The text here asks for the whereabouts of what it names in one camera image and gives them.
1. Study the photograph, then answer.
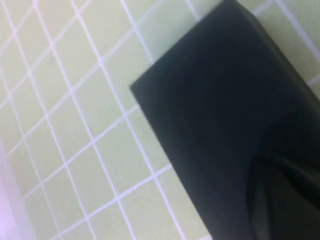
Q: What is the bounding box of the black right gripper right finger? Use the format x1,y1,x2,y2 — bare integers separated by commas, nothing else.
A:
274,154,320,201

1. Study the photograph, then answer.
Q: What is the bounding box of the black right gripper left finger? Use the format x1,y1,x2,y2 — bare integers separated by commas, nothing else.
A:
246,153,320,240

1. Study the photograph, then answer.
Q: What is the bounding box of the black printed glasses case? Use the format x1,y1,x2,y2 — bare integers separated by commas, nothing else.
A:
129,0,320,240

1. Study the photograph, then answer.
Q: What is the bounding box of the green checked tablecloth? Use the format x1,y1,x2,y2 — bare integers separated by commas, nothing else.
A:
0,0,320,240

